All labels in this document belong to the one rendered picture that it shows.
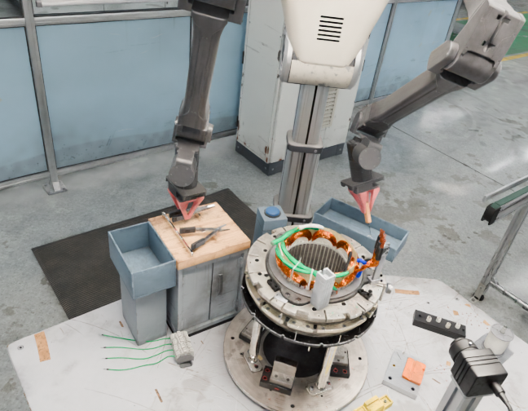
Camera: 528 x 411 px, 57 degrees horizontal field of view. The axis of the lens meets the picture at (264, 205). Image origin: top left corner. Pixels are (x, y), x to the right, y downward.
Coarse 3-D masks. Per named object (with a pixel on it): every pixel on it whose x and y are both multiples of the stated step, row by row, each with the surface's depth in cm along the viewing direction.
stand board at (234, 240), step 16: (160, 224) 124; (176, 224) 125; (192, 224) 125; (208, 224) 126; (176, 240) 120; (192, 240) 120; (208, 240) 121; (224, 240) 122; (240, 240) 122; (176, 256) 115; (208, 256) 117
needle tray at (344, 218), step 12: (324, 204) 140; (336, 204) 144; (324, 216) 135; (336, 216) 143; (348, 216) 143; (360, 216) 141; (372, 216) 138; (336, 228) 134; (348, 228) 132; (360, 228) 139; (372, 228) 140; (384, 228) 138; (396, 228) 136; (360, 240) 132; (372, 240) 129; (396, 240) 137; (372, 252) 131; (396, 252) 128
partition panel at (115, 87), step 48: (0, 0) 241; (0, 48) 252; (48, 48) 267; (96, 48) 283; (144, 48) 301; (240, 48) 345; (432, 48) 489; (0, 96) 264; (48, 96) 280; (96, 96) 298; (144, 96) 318; (0, 144) 277; (96, 144) 315; (144, 144) 338
